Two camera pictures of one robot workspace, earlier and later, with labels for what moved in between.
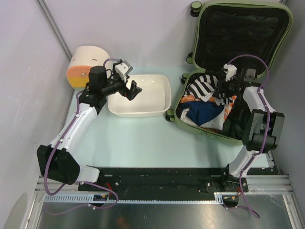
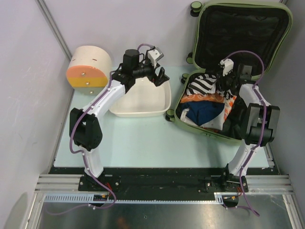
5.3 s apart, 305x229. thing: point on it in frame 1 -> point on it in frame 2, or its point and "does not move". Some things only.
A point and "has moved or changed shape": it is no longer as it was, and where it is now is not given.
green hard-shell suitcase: (232, 42) does not move
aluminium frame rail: (262, 183) does not move
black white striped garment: (203, 87) has moved or changed shape
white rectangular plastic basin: (154, 100) does not move
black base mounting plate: (162, 183) does not move
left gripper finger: (132, 91) -> (161, 73)
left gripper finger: (137, 90) -> (164, 79)
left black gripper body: (123, 90) -> (153, 77)
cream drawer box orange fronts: (83, 59) does not move
